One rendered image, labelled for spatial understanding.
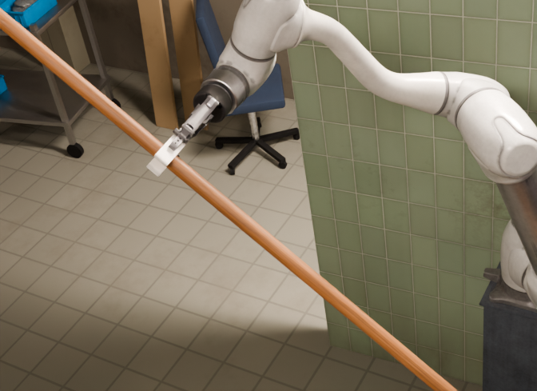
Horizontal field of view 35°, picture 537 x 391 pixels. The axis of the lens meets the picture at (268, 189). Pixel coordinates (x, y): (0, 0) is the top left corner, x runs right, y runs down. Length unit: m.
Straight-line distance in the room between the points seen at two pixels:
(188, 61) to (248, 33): 3.45
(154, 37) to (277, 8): 3.52
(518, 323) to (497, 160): 0.84
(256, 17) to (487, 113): 0.56
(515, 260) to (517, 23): 0.68
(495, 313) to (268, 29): 1.26
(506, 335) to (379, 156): 0.78
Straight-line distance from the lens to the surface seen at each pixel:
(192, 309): 4.14
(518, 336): 2.66
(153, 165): 1.64
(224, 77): 1.77
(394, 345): 1.70
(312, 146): 3.12
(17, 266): 4.72
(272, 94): 4.68
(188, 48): 5.14
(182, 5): 5.06
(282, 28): 1.72
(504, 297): 2.60
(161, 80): 5.29
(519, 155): 1.89
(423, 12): 2.68
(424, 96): 2.00
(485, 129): 1.91
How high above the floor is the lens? 2.87
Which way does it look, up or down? 37 degrees down
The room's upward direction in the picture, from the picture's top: 10 degrees counter-clockwise
